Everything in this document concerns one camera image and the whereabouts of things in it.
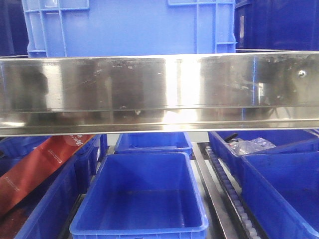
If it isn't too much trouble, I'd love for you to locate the blue bin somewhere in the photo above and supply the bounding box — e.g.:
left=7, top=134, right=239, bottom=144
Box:
left=242, top=152, right=319, bottom=239
left=115, top=132, right=192, bottom=155
left=208, top=129, right=319, bottom=184
left=0, top=134, right=103, bottom=239
left=69, top=152, right=209, bottom=239

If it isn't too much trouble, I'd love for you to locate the clear plastic bag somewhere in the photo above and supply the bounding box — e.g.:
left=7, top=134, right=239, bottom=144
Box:
left=228, top=137, right=276, bottom=155

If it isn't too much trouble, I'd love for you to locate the large light blue crate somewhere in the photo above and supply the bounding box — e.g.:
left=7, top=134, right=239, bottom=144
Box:
left=22, top=0, right=236, bottom=57

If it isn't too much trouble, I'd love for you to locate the white roller conveyor track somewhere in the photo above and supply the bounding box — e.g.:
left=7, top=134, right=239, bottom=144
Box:
left=205, top=146, right=261, bottom=239

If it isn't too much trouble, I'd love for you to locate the red cardboard box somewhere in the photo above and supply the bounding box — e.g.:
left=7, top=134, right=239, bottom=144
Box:
left=0, top=134, right=94, bottom=217

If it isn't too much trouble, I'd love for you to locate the dark blue crate upper right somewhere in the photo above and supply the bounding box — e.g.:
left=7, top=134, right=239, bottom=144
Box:
left=234, top=0, right=319, bottom=51

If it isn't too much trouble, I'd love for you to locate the dark blue crate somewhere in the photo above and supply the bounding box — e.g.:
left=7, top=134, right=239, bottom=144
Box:
left=234, top=0, right=319, bottom=51
left=0, top=0, right=28, bottom=56

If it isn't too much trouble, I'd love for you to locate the dark blue crate upper left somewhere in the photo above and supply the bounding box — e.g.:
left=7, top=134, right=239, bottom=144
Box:
left=0, top=0, right=28, bottom=56

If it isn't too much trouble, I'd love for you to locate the dark metal divider rail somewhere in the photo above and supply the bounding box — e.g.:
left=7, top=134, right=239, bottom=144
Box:
left=191, top=142, right=238, bottom=239

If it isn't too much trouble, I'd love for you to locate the stainless steel shelf rail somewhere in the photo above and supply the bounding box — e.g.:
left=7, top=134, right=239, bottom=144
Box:
left=0, top=51, right=319, bottom=136

